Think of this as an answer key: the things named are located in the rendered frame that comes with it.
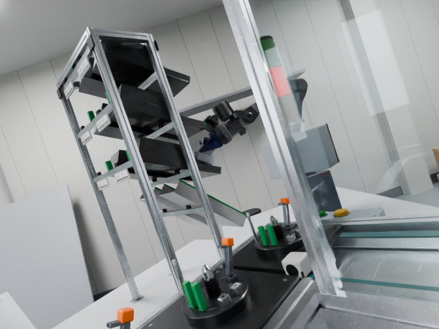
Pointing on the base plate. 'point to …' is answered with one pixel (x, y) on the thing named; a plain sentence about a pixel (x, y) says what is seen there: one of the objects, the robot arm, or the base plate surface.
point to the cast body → (204, 156)
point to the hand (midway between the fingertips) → (204, 147)
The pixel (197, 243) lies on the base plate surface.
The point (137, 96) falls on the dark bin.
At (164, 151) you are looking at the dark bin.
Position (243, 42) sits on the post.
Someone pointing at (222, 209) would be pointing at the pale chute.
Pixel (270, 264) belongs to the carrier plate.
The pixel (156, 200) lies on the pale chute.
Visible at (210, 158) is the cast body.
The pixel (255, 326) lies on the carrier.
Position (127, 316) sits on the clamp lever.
